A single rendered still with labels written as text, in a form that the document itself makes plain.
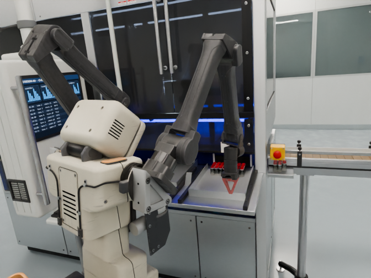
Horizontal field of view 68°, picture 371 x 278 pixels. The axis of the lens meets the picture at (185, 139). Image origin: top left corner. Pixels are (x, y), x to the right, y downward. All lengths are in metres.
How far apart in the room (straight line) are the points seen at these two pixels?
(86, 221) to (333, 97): 5.66
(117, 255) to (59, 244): 1.62
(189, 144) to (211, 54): 0.29
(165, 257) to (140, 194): 1.34
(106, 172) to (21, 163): 0.79
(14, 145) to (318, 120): 5.52
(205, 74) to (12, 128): 0.94
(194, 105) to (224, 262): 1.27
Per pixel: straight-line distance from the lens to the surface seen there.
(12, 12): 2.20
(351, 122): 6.26
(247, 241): 1.76
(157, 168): 0.72
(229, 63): 0.98
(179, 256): 1.97
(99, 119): 0.79
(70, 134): 0.87
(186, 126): 0.79
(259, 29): 1.43
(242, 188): 1.36
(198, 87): 0.83
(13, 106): 1.43
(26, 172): 1.49
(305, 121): 6.16
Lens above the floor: 1.47
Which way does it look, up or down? 15 degrees down
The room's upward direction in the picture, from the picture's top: 5 degrees counter-clockwise
